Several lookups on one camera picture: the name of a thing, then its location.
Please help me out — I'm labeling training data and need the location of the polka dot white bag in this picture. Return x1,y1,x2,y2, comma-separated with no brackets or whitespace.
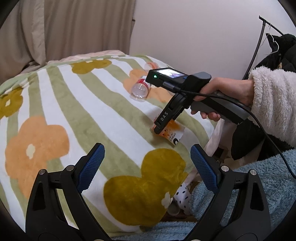
167,179,192,216

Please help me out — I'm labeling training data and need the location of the right bare hand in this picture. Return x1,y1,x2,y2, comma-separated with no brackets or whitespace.
191,77,254,121

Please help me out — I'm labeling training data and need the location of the flower striped blanket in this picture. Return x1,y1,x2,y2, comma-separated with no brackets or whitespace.
1,55,223,237

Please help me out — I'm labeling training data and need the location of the beige left curtain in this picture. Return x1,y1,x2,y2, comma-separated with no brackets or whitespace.
1,1,135,82

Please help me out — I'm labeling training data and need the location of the black camera with screen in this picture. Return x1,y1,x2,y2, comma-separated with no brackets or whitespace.
145,68,188,89

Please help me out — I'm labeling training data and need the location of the black hanging coat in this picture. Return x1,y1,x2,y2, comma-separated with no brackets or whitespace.
255,34,296,72

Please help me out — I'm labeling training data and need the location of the white fleece right sleeve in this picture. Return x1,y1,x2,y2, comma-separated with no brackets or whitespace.
249,66,295,147

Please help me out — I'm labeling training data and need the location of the black cable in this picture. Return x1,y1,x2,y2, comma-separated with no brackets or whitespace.
162,82,296,180

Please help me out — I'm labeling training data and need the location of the red label clear bottle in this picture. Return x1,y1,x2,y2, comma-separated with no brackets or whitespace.
130,75,151,101

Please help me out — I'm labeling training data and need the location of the black clothes rack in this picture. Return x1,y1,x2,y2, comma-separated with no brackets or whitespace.
242,16,284,79

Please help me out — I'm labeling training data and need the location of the light blue fluffy blanket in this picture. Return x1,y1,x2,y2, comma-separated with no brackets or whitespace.
111,149,296,241

